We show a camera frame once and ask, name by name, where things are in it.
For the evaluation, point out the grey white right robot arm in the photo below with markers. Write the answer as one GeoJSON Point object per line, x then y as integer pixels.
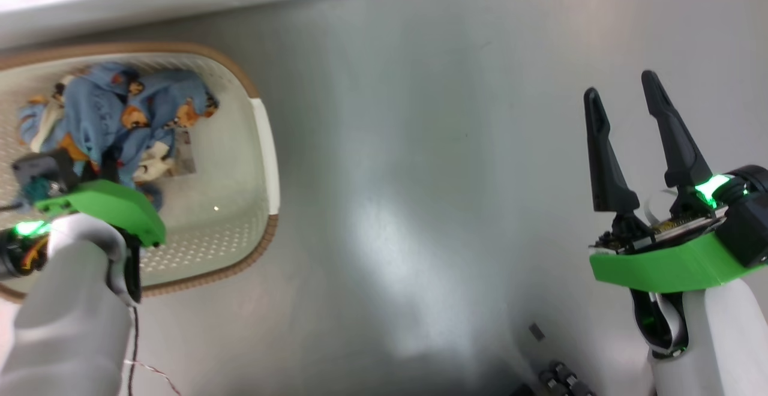
{"type": "Point", "coordinates": [720, 342]}

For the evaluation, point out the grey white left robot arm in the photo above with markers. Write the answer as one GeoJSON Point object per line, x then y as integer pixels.
{"type": "Point", "coordinates": [66, 318]}

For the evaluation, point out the blue bear print garment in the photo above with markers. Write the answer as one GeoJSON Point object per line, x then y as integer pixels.
{"type": "Point", "coordinates": [102, 114]}

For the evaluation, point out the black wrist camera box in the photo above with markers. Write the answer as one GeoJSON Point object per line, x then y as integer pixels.
{"type": "Point", "coordinates": [747, 222]}
{"type": "Point", "coordinates": [48, 168]}

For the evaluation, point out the paper label sticker in basket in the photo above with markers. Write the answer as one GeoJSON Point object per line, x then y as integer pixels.
{"type": "Point", "coordinates": [185, 155]}

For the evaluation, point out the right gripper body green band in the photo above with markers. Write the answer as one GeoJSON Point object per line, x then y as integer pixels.
{"type": "Point", "coordinates": [666, 267]}

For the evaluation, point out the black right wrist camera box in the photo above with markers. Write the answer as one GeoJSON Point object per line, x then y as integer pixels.
{"type": "Point", "coordinates": [747, 222]}

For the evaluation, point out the small grey square piece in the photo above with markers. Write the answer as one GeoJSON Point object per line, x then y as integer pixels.
{"type": "Point", "coordinates": [537, 332]}

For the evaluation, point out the white basket with brown rim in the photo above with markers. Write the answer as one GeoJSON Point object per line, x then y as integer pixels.
{"type": "Point", "coordinates": [234, 204]}

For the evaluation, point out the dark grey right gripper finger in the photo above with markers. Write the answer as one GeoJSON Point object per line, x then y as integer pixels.
{"type": "Point", "coordinates": [678, 138]}
{"type": "Point", "coordinates": [606, 162]}

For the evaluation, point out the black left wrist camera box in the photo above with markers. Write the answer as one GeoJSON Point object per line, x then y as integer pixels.
{"type": "Point", "coordinates": [48, 168]}

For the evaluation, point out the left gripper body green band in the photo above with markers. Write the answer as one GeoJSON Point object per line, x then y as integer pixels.
{"type": "Point", "coordinates": [114, 204]}

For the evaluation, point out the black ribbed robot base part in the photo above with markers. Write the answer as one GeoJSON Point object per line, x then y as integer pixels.
{"type": "Point", "coordinates": [564, 381]}

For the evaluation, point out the white front-load washing machine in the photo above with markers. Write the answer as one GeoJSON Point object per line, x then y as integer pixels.
{"type": "Point", "coordinates": [120, 0]}

